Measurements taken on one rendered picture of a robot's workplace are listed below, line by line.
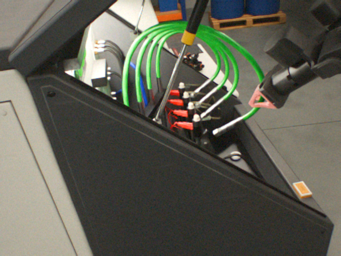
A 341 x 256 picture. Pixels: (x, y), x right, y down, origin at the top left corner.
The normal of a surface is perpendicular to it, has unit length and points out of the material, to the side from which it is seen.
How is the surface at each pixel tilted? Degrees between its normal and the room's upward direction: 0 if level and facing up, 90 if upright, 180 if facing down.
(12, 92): 90
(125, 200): 90
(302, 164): 0
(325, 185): 0
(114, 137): 90
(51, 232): 90
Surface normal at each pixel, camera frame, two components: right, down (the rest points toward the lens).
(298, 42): 0.32, -0.31
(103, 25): 0.15, 0.52
